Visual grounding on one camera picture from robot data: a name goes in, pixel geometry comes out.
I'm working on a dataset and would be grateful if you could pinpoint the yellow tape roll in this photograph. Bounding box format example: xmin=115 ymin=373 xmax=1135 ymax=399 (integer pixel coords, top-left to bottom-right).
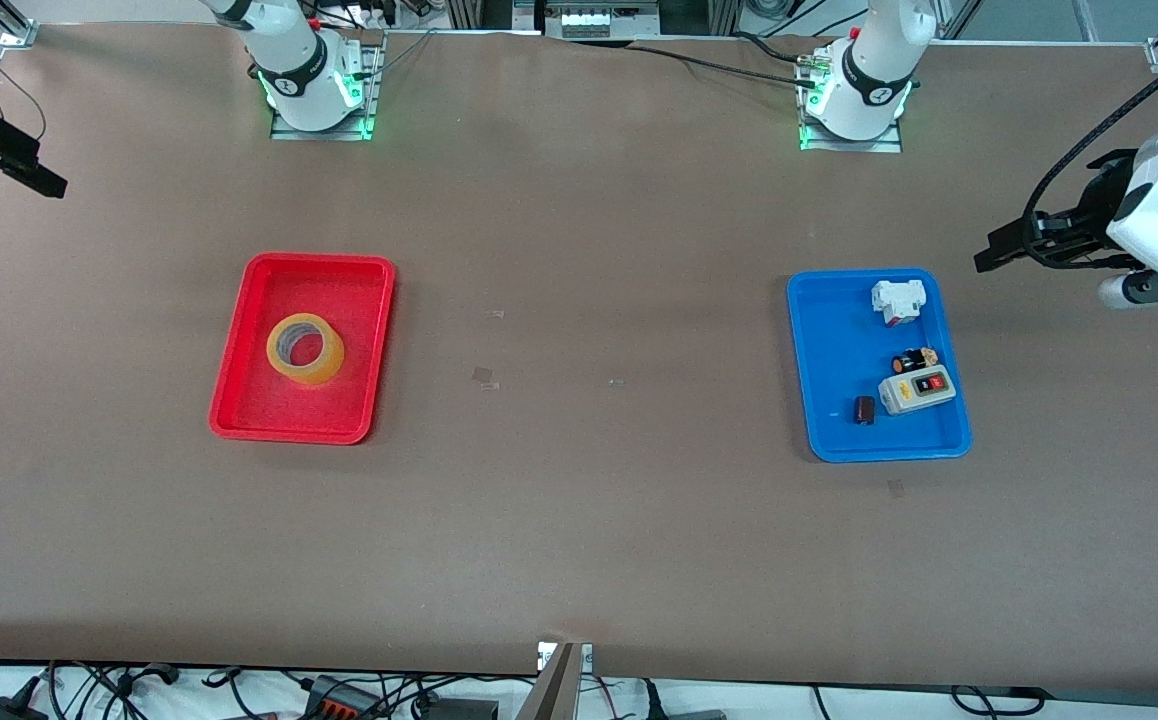
xmin=266 ymin=312 xmax=346 ymax=386

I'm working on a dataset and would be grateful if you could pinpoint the black orange power strip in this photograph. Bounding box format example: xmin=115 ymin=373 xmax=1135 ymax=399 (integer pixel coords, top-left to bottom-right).
xmin=301 ymin=676 xmax=385 ymax=720

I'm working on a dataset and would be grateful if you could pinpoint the black cable on table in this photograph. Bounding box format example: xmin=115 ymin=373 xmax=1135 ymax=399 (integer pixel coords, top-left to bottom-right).
xmin=627 ymin=40 xmax=820 ymax=89

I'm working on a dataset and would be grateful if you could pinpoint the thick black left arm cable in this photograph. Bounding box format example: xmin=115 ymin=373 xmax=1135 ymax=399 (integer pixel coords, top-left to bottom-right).
xmin=1024 ymin=45 xmax=1158 ymax=269

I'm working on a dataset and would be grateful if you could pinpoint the white circuit breaker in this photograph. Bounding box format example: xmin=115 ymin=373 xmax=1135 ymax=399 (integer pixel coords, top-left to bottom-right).
xmin=871 ymin=279 xmax=927 ymax=327

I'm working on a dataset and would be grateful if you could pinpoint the white socket strip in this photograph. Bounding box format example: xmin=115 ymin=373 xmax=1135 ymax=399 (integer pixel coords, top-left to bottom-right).
xmin=514 ymin=0 xmax=662 ymax=41

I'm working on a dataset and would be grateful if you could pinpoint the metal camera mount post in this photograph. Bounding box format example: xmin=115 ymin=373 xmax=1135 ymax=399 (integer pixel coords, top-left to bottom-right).
xmin=514 ymin=640 xmax=595 ymax=720

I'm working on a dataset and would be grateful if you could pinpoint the blue plastic tray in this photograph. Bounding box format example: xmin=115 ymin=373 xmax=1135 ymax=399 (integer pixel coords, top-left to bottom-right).
xmin=787 ymin=268 xmax=972 ymax=464

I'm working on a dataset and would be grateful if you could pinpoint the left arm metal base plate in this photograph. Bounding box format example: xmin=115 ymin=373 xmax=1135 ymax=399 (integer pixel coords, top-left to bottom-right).
xmin=797 ymin=48 xmax=905 ymax=154

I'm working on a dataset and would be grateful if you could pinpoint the grey on-off switch box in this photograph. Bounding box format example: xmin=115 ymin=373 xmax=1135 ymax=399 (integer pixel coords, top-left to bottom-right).
xmin=878 ymin=367 xmax=958 ymax=416

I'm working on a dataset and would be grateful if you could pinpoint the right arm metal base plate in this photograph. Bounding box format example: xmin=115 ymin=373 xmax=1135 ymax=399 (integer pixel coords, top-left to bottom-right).
xmin=269 ymin=35 xmax=385 ymax=141

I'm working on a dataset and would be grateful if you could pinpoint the red plastic tray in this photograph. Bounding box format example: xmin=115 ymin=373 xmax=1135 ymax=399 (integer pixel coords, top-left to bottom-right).
xmin=208 ymin=252 xmax=397 ymax=446

